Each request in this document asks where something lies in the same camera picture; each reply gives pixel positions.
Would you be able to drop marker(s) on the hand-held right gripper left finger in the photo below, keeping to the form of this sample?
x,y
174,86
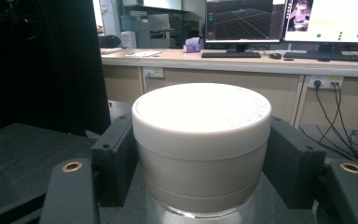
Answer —
x,y
115,161

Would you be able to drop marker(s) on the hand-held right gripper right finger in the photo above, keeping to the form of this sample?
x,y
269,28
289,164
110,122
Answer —
x,y
295,168

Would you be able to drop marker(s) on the white cylinder cup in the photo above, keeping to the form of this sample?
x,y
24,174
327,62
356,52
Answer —
x,y
200,149

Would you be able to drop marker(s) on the black raised shelf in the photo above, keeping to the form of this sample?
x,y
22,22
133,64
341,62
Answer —
x,y
28,161

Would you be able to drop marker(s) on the white papers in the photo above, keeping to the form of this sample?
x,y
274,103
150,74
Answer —
x,y
144,53

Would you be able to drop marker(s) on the black computer mouse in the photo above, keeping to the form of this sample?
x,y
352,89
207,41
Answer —
x,y
275,55

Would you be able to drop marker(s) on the black keyboard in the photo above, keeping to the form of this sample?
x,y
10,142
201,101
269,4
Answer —
x,y
231,54
323,57

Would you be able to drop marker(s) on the beige office desk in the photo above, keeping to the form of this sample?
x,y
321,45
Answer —
x,y
230,67

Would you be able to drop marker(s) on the black round speaker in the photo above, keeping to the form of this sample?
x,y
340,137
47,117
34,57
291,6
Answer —
x,y
109,41

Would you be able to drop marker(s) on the small white box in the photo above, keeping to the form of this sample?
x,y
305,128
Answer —
x,y
128,39

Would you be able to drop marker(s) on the black curtain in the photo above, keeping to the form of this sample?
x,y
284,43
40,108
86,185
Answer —
x,y
37,62

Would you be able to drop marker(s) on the purple tissue box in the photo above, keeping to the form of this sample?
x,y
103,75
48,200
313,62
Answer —
x,y
192,46

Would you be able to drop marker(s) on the monitor with white screen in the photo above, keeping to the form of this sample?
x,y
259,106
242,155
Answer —
x,y
332,18

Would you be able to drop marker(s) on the monitor with dark grid screen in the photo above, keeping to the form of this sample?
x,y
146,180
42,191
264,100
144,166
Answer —
x,y
242,20

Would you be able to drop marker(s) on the wall socket with plugs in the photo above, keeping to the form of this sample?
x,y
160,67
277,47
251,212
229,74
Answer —
x,y
325,81

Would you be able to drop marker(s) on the white wall socket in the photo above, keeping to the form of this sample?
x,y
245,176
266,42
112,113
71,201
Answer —
x,y
153,72

